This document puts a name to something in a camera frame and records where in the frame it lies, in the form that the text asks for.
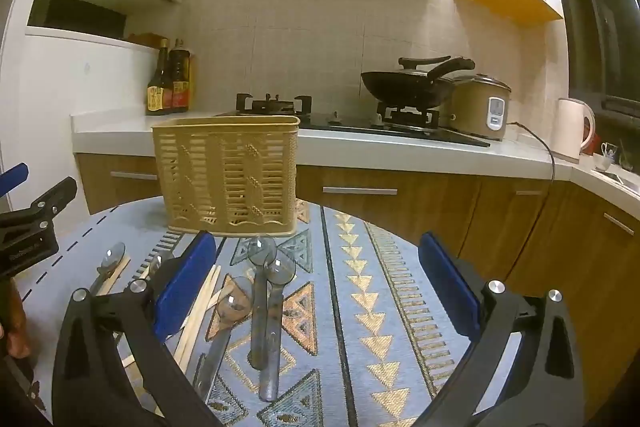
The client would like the white tall cabinet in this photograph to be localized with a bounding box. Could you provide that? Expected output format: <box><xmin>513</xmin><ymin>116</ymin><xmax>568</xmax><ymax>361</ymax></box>
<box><xmin>0</xmin><ymin>24</ymin><xmax>161</xmax><ymax>218</ymax></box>

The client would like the black gas stove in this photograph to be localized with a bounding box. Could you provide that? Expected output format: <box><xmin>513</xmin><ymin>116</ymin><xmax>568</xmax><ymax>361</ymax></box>
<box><xmin>215</xmin><ymin>93</ymin><xmax>492</xmax><ymax>148</ymax></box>

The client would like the person's left hand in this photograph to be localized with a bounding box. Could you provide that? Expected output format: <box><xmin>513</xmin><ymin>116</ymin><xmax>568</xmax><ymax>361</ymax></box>
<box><xmin>0</xmin><ymin>279</ymin><xmax>32</xmax><ymax>360</ymax></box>

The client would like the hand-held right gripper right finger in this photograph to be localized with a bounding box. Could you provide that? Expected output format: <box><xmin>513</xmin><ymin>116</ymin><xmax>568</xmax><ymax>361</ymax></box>
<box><xmin>417</xmin><ymin>232</ymin><xmax>586</xmax><ymax>427</ymax></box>

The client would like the black power cable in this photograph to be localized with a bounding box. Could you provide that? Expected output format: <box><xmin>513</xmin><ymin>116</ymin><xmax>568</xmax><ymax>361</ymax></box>
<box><xmin>506</xmin><ymin>121</ymin><xmax>557</xmax><ymax>182</ymax></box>

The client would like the transparent grey plastic spoon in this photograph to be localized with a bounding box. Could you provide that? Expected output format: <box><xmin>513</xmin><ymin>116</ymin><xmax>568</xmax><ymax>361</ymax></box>
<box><xmin>247</xmin><ymin>236</ymin><xmax>278</xmax><ymax>372</ymax></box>
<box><xmin>259</xmin><ymin>257</ymin><xmax>297</xmax><ymax>404</ymax></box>
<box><xmin>192</xmin><ymin>276</ymin><xmax>253</xmax><ymax>400</ymax></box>

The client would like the beige plastic utensil basket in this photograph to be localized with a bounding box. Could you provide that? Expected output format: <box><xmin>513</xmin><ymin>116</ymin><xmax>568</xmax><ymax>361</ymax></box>
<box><xmin>151</xmin><ymin>116</ymin><xmax>301</xmax><ymax>238</ymax></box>

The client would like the slim dark sauce bottle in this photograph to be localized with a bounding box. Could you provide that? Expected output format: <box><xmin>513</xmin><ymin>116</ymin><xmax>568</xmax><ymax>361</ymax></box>
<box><xmin>146</xmin><ymin>38</ymin><xmax>173</xmax><ymax>116</ymax></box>

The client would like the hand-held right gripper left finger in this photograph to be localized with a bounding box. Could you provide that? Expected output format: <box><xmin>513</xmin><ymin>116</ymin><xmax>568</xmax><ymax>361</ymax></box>
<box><xmin>51</xmin><ymin>231</ymin><xmax>226</xmax><ymax>427</ymax></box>

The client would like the beige rice cooker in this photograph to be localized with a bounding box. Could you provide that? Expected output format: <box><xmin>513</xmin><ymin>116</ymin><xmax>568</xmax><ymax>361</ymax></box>
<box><xmin>440</xmin><ymin>74</ymin><xmax>512</xmax><ymax>142</ymax></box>

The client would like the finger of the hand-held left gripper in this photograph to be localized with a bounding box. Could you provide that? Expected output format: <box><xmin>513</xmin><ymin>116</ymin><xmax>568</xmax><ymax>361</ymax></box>
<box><xmin>0</xmin><ymin>163</ymin><xmax>30</xmax><ymax>198</ymax></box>
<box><xmin>0</xmin><ymin>177</ymin><xmax>79</xmax><ymax>233</ymax></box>

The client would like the blue patterned tablecloth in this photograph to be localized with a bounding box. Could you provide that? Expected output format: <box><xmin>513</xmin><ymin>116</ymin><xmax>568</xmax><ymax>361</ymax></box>
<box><xmin>10</xmin><ymin>199</ymin><xmax>506</xmax><ymax>427</ymax></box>

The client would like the dark window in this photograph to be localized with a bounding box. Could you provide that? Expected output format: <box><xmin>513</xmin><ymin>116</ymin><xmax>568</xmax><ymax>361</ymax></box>
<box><xmin>552</xmin><ymin>0</ymin><xmax>640</xmax><ymax>118</ymax></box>

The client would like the black wok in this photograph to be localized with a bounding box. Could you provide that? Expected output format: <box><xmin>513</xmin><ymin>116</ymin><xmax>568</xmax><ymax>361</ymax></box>
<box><xmin>361</xmin><ymin>56</ymin><xmax>476</xmax><ymax>108</ymax></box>

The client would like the clear glass cup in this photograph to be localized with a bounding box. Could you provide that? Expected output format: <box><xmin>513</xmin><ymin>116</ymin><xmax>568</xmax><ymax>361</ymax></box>
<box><xmin>595</xmin><ymin>142</ymin><xmax>618</xmax><ymax>172</ymax></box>

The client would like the wide dark sauce bottle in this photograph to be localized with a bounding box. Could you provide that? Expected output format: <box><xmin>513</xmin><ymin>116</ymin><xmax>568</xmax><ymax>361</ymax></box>
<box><xmin>167</xmin><ymin>39</ymin><xmax>192</xmax><ymax>114</ymax></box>

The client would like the brown box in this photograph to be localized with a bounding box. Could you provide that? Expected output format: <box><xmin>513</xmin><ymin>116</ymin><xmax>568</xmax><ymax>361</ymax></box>
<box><xmin>125</xmin><ymin>33</ymin><xmax>163</xmax><ymax>50</ymax></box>

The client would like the white electric kettle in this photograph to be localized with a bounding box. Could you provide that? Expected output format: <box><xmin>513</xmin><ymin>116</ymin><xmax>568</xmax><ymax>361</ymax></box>
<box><xmin>554</xmin><ymin>98</ymin><xmax>597</xmax><ymax>164</ymax></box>

